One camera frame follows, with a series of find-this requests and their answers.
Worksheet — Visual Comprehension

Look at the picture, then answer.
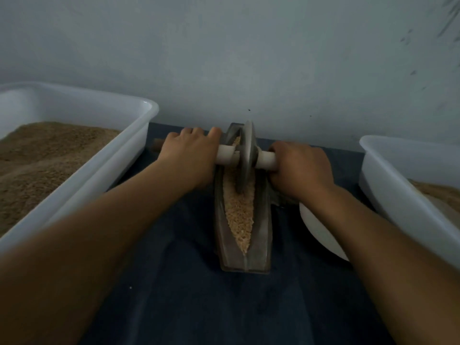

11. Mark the white round plate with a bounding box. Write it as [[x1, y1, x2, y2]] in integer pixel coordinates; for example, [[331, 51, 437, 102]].
[[299, 202, 351, 262]]

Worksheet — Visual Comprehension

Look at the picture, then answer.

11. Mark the large brown grain heap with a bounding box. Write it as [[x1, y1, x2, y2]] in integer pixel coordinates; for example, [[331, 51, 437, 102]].
[[408, 179, 460, 213], [0, 122, 122, 238]]

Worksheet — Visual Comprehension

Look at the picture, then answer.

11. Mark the white plastic tub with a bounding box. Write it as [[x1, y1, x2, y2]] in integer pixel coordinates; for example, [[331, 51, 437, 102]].
[[0, 81, 161, 256], [358, 135, 460, 270]]

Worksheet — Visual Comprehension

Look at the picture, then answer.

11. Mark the metal grinding wheel with handle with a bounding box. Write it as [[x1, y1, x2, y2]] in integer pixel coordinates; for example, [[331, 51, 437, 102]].
[[151, 120, 278, 195]]

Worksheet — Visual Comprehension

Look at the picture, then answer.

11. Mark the person's right forearm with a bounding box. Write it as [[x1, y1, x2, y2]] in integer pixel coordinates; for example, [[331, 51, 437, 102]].
[[302, 184, 460, 345]]

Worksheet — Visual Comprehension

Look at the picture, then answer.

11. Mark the person's left forearm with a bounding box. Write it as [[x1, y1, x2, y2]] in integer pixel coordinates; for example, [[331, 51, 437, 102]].
[[0, 163, 202, 345]]

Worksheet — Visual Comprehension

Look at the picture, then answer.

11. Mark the boat-shaped metal grinding trough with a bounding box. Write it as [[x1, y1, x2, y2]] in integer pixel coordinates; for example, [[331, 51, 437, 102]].
[[213, 123, 274, 274]]

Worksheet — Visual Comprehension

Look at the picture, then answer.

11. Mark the person's right hand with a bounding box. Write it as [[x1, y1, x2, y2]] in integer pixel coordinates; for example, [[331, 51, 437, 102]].
[[269, 141, 336, 206]]

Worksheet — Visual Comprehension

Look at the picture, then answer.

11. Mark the dark blue table cloth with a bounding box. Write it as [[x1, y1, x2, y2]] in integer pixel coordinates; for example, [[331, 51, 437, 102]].
[[79, 123, 396, 345]]

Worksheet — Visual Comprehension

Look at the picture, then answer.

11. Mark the person's left hand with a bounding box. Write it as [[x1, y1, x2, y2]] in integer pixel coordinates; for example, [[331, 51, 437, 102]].
[[156, 126, 223, 190]]

